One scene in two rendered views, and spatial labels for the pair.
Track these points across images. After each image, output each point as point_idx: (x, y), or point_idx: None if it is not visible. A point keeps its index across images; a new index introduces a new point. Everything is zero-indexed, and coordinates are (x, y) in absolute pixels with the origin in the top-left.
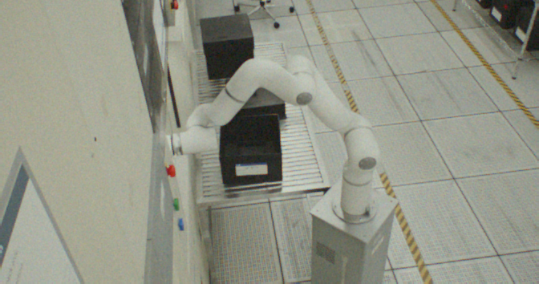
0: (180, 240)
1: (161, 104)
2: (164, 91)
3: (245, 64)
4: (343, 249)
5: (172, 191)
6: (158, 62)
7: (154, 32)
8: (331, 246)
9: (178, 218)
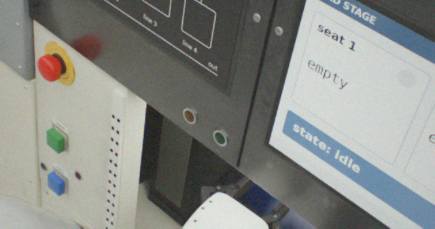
0: (35, 162)
1: (142, 46)
2: (208, 113)
3: (5, 198)
4: None
5: (71, 130)
6: (224, 41)
7: (283, 7)
8: None
9: (73, 193)
